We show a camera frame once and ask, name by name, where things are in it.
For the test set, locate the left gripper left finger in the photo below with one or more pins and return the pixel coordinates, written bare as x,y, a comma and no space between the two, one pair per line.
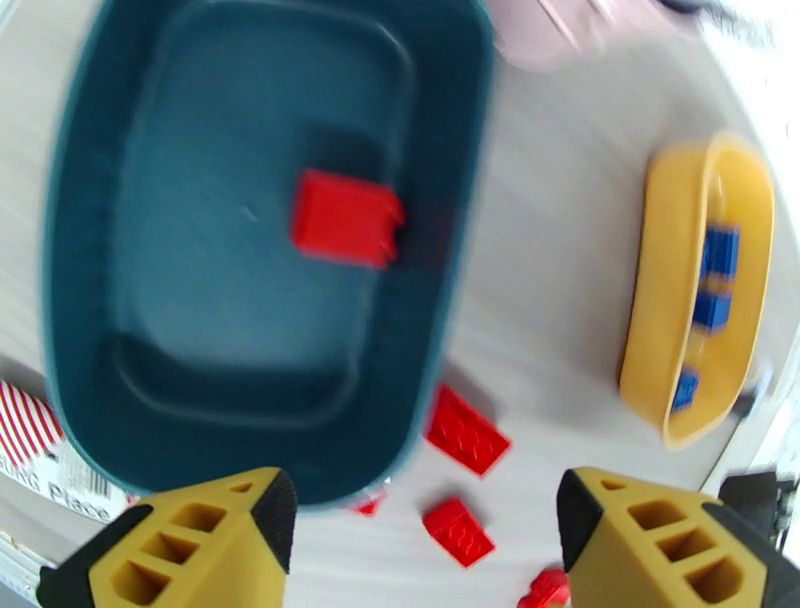
187,550

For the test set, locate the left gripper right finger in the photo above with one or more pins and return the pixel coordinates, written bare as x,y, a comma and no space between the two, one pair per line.
662,550

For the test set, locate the blue lego brick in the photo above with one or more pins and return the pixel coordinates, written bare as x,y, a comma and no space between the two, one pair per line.
722,250
685,389
712,310

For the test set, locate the red lego brick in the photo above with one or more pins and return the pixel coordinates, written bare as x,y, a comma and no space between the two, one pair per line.
369,504
344,219
459,531
547,592
465,431

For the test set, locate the red white striped box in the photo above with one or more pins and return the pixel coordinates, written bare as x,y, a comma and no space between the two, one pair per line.
25,425

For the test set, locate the yellow plastic bin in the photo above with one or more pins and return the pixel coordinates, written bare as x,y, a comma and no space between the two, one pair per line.
662,281

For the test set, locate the teal plastic bin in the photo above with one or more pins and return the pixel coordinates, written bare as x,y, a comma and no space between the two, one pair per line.
219,262

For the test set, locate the pink metal cup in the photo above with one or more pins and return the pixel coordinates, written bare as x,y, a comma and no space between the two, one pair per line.
544,34

